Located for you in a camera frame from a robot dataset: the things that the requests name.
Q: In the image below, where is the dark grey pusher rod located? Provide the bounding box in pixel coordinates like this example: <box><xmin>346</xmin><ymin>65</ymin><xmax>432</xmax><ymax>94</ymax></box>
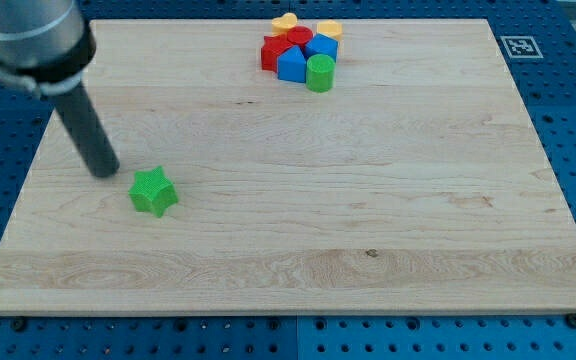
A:
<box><xmin>51</xmin><ymin>82</ymin><xmax>120</xmax><ymax>178</ymax></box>

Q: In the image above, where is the green star block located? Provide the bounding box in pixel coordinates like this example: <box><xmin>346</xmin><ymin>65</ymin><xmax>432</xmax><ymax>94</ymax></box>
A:
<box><xmin>128</xmin><ymin>166</ymin><xmax>179</xmax><ymax>218</ymax></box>

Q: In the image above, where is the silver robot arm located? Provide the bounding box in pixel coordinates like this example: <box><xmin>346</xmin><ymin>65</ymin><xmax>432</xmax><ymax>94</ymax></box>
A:
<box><xmin>0</xmin><ymin>0</ymin><xmax>120</xmax><ymax>178</ymax></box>

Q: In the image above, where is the red star block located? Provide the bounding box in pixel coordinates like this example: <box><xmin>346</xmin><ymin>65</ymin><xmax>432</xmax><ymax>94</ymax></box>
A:
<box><xmin>260</xmin><ymin>34</ymin><xmax>293</xmax><ymax>72</ymax></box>

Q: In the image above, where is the wooden board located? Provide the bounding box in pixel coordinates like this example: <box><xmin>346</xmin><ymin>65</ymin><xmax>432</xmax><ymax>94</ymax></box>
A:
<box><xmin>0</xmin><ymin>19</ymin><xmax>576</xmax><ymax>317</ymax></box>

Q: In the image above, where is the blue triangle block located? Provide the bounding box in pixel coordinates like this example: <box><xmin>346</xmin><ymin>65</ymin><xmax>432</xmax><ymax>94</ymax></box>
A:
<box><xmin>277</xmin><ymin>46</ymin><xmax>307</xmax><ymax>83</ymax></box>

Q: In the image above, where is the yellow heart block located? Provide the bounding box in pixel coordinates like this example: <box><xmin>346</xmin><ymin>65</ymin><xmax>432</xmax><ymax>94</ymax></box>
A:
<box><xmin>270</xmin><ymin>12</ymin><xmax>298</xmax><ymax>35</ymax></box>

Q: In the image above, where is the black bolt left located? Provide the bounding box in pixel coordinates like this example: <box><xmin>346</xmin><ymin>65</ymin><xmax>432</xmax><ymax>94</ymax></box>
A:
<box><xmin>10</xmin><ymin>317</ymin><xmax>27</xmax><ymax>333</ymax></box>

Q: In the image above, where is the black bolt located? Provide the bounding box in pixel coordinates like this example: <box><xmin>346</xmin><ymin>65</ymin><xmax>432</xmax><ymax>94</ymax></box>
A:
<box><xmin>564</xmin><ymin>313</ymin><xmax>576</xmax><ymax>329</ymax></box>
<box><xmin>10</xmin><ymin>317</ymin><xmax>27</xmax><ymax>333</ymax></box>

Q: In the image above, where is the red cylinder block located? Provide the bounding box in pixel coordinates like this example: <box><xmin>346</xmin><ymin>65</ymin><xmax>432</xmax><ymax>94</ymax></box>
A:
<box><xmin>286</xmin><ymin>25</ymin><xmax>313</xmax><ymax>50</ymax></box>

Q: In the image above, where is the green cylinder block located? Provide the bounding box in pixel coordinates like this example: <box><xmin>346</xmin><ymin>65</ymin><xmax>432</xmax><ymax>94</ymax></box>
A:
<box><xmin>306</xmin><ymin>54</ymin><xmax>336</xmax><ymax>93</ymax></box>

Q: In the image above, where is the blue cube block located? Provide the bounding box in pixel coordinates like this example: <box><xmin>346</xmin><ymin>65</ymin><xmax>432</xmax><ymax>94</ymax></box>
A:
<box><xmin>304</xmin><ymin>34</ymin><xmax>339</xmax><ymax>62</ymax></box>

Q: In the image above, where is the yellow hexagon block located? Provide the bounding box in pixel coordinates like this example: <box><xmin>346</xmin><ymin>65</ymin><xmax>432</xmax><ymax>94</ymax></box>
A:
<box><xmin>316</xmin><ymin>19</ymin><xmax>343</xmax><ymax>41</ymax></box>

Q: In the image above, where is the white fiducial marker tag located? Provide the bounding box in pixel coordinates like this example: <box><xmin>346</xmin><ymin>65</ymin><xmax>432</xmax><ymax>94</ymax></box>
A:
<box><xmin>500</xmin><ymin>35</ymin><xmax>543</xmax><ymax>59</ymax></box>

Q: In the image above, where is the black bolt right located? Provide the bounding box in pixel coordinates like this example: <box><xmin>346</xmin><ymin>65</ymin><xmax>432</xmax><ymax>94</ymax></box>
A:
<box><xmin>564</xmin><ymin>313</ymin><xmax>576</xmax><ymax>329</ymax></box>

